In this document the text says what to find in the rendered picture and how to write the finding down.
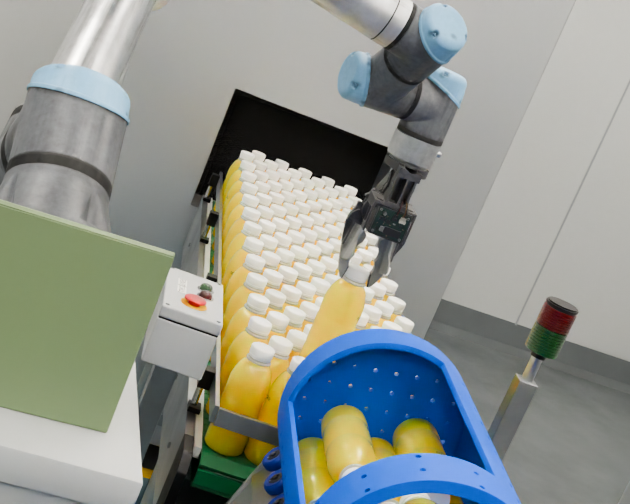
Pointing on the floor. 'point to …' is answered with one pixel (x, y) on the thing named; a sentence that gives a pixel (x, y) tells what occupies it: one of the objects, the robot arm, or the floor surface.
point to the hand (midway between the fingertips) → (356, 273)
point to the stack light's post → (511, 413)
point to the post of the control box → (153, 403)
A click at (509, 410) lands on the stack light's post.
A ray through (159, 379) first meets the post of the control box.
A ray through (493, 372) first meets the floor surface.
